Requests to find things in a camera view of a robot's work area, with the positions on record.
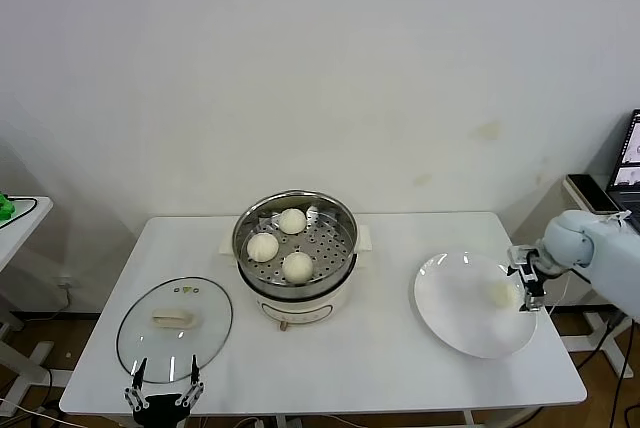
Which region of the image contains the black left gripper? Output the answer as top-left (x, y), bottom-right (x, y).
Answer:
top-left (123, 353), bottom-right (206, 428)

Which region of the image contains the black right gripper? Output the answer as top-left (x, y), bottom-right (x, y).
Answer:
top-left (507, 244), bottom-right (549, 313)

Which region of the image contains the white steamed baozi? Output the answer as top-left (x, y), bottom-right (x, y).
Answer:
top-left (485, 280), bottom-right (521, 310)
top-left (246, 232), bottom-right (280, 263)
top-left (278, 207), bottom-right (307, 235)
top-left (281, 251), bottom-right (315, 284)

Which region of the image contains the perforated steel steamer basket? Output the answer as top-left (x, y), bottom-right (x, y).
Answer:
top-left (218, 190), bottom-right (376, 300)

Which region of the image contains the white round plate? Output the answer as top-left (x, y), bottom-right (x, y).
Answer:
top-left (413, 251), bottom-right (540, 360)

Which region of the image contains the round glass pot lid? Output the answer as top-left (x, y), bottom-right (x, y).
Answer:
top-left (115, 276), bottom-right (234, 384)

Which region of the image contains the dark smartphone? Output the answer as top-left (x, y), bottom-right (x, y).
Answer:
top-left (568, 174), bottom-right (621, 215)

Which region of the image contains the cream electric cooker pot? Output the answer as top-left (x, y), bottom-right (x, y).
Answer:
top-left (222, 247), bottom-right (372, 333)

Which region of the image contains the open black laptop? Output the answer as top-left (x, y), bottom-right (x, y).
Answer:
top-left (607, 108), bottom-right (640, 229)

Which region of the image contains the thin white cable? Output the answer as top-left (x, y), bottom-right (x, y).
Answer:
top-left (547, 211), bottom-right (632, 317)

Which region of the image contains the thick black cable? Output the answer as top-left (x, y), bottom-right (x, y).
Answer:
top-left (602, 315), bottom-right (640, 379)

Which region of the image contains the thin black cable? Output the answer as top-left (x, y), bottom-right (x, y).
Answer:
top-left (7, 196), bottom-right (39, 219)

